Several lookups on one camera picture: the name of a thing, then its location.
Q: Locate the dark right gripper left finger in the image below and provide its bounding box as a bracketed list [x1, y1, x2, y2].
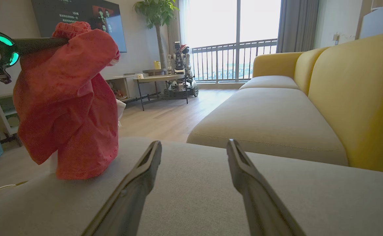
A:
[81, 140, 162, 236]

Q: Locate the clutter pile in cabinet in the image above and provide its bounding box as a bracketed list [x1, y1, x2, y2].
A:
[111, 82, 128, 100]

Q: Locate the grey window curtain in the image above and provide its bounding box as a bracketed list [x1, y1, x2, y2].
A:
[276, 0, 320, 53]

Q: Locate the tall green potted plant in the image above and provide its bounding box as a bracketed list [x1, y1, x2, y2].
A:
[133, 0, 180, 70]

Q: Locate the yellow and beige sofa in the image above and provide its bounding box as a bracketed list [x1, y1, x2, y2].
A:
[186, 29, 383, 175]

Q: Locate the low white green TV cabinet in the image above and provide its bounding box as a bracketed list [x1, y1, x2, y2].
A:
[0, 73, 165, 136]

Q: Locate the white wall cabinet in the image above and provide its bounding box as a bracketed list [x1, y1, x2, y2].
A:
[359, 0, 383, 40]

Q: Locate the red white-trimmed jersey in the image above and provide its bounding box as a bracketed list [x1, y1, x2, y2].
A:
[13, 21, 126, 180]

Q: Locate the wall-mounted flat television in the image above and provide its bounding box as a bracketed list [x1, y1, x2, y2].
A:
[31, 0, 128, 53]

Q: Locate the thin-legged beige table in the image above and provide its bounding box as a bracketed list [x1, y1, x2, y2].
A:
[133, 74, 192, 111]

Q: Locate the sheer pale curtain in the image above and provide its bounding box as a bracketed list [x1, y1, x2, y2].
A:
[168, 0, 192, 63]

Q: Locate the grey window frame post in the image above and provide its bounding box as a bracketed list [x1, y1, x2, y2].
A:
[235, 0, 242, 81]

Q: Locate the dark balcony railing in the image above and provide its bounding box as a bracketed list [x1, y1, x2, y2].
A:
[191, 38, 279, 82]

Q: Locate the white wheeled background robot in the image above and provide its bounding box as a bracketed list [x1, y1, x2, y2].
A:
[163, 41, 199, 100]

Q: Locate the thin white cable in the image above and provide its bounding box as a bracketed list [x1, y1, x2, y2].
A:
[0, 180, 29, 207]

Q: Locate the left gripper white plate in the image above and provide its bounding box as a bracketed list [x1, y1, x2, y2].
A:
[0, 18, 69, 84]

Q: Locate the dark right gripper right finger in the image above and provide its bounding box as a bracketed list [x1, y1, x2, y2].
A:
[227, 139, 307, 236]

